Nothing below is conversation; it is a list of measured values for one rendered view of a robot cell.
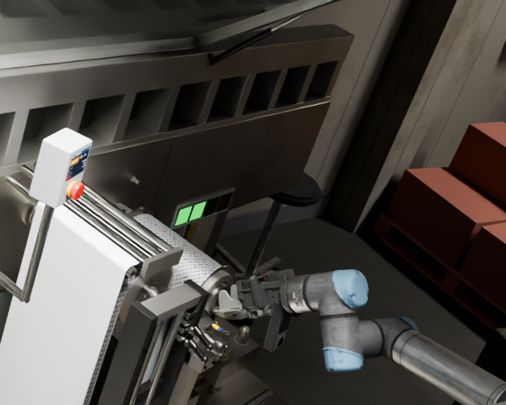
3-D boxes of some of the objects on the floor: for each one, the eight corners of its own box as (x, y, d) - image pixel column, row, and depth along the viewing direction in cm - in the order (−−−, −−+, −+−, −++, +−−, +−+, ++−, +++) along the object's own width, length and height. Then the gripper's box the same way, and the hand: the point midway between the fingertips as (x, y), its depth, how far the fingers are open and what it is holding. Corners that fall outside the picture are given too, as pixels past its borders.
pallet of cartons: (441, 214, 611) (491, 113, 579) (610, 329, 545) (676, 223, 513) (361, 235, 544) (411, 122, 512) (542, 370, 479) (614, 251, 446)
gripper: (302, 264, 192) (222, 276, 205) (275, 277, 184) (194, 288, 197) (312, 304, 193) (231, 313, 205) (286, 319, 185) (204, 327, 197)
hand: (221, 312), depth 200 cm, fingers closed, pressing on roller
